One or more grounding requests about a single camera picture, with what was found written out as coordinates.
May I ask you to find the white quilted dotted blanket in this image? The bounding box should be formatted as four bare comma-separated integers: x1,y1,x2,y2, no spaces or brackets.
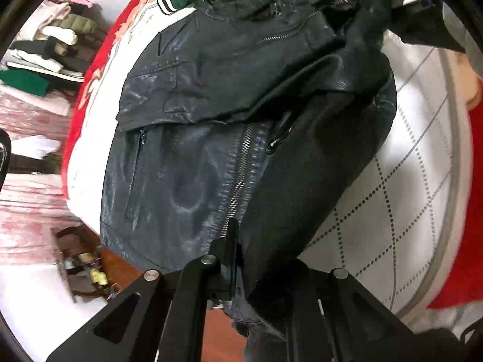
298,30,472,313

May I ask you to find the green folded cloth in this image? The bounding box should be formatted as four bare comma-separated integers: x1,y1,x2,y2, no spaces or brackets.
0,68,50,97

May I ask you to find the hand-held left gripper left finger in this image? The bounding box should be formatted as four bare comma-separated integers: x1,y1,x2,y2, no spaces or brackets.
45,218,240,362

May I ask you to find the low wooden table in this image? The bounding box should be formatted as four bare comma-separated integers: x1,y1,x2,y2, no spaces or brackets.
55,225,174,304

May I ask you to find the pile of folded clothes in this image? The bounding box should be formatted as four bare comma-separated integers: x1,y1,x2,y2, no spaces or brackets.
7,0,110,84

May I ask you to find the red and white printed blanket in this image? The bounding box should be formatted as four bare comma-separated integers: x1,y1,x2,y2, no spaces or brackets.
61,0,483,310

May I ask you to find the black leather jacket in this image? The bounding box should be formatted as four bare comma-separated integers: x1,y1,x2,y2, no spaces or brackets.
99,0,398,362

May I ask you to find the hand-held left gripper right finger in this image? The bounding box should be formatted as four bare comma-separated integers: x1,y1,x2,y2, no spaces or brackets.
285,260,470,362

